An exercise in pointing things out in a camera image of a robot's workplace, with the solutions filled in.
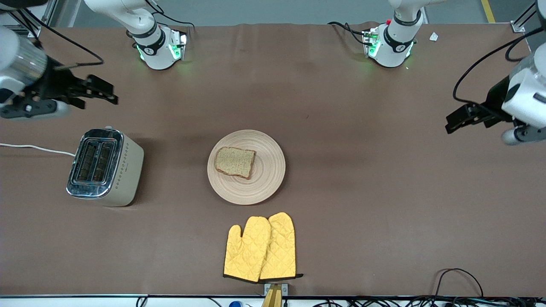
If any brown-crusted bread slice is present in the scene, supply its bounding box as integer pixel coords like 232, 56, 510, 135
214, 146, 256, 180

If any round light wooden plate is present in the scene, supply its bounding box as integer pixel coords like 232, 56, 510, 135
207, 129, 286, 206

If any beige and chrome toaster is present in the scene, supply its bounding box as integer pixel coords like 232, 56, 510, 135
66, 127, 145, 207

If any brown table cover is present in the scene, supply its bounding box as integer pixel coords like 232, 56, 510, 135
0, 22, 546, 298

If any yellow quilted oven mitt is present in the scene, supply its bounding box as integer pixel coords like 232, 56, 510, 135
223, 216, 272, 283
259, 212, 304, 281

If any wooden clamp piece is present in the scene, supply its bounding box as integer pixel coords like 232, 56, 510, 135
261, 285, 283, 307

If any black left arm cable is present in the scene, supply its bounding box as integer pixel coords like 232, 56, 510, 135
453, 28, 546, 107

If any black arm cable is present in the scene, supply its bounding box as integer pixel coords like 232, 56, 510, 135
453, 28, 546, 107
9, 9, 104, 69

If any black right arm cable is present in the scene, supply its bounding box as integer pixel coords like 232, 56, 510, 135
9, 9, 104, 69

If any aluminium frame profile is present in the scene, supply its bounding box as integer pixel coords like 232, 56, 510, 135
0, 0, 56, 39
511, 0, 546, 33

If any white toaster power cord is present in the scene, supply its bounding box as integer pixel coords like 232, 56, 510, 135
0, 143, 76, 157

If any black looped cable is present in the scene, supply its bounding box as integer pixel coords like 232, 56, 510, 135
434, 268, 484, 299

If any black cable bundle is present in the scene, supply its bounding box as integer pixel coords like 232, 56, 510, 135
316, 296, 546, 307

